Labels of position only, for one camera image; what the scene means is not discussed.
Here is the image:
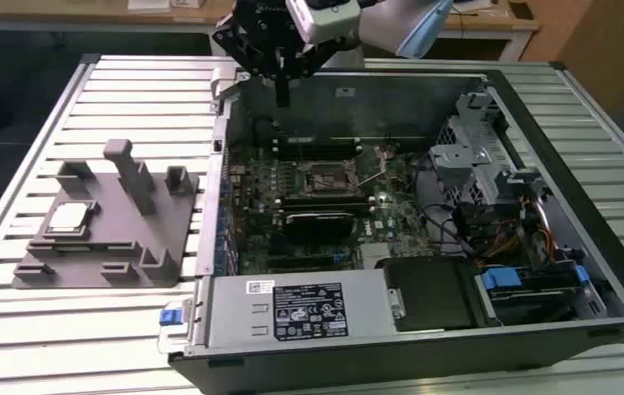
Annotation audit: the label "black expansion slot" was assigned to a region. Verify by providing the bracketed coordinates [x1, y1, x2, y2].
[267, 255, 336, 269]

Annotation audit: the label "yellow red power wires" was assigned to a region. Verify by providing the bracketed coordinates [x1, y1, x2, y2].
[475, 196, 561, 264]

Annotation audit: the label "black graphics card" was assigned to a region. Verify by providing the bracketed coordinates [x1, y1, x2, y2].
[281, 211, 355, 240]

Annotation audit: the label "grey parts rack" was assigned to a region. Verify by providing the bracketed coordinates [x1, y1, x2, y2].
[9, 138, 202, 289]

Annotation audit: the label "wooden cabinet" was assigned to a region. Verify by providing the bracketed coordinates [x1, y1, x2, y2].
[522, 0, 624, 120]

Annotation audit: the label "blue disk carrier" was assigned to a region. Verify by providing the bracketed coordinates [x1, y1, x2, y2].
[479, 266, 522, 292]

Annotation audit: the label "CPU socket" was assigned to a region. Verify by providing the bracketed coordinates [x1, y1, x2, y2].
[300, 160, 360, 195]

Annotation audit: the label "silver metal drive cage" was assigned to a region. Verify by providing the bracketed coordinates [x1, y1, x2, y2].
[426, 92, 543, 207]

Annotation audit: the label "silver CPU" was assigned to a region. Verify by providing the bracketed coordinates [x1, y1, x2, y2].
[49, 202, 97, 231]

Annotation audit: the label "white barcode sticker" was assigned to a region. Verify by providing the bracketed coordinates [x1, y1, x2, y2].
[243, 279, 275, 295]

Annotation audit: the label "black RAM slot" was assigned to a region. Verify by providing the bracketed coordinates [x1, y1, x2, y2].
[281, 196, 373, 202]
[281, 207, 373, 213]
[271, 142, 360, 150]
[271, 147, 360, 155]
[281, 203, 373, 209]
[271, 137, 360, 145]
[271, 153, 360, 160]
[281, 200, 373, 206]

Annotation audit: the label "black PC case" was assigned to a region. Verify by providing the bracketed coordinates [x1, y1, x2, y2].
[156, 61, 624, 395]

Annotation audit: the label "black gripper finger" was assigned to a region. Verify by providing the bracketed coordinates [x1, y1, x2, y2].
[273, 35, 347, 109]
[210, 16, 269, 100]

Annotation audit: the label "silver chipset heatsink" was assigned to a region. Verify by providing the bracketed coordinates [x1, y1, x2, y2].
[359, 242, 396, 263]

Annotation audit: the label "black rating label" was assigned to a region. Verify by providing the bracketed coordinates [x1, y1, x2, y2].
[271, 281, 348, 341]

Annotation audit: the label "green motherboard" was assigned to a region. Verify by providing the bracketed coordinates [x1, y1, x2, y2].
[221, 137, 444, 276]

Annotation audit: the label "metal socket cover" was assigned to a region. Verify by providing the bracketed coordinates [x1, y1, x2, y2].
[357, 143, 396, 187]

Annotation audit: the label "grey power supply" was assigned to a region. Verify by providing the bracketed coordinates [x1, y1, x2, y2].
[200, 273, 404, 349]

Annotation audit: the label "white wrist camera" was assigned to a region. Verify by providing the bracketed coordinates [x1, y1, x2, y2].
[283, 0, 363, 45]

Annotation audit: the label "wooden desk white legs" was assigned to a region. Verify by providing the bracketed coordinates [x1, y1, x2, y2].
[0, 0, 542, 57]

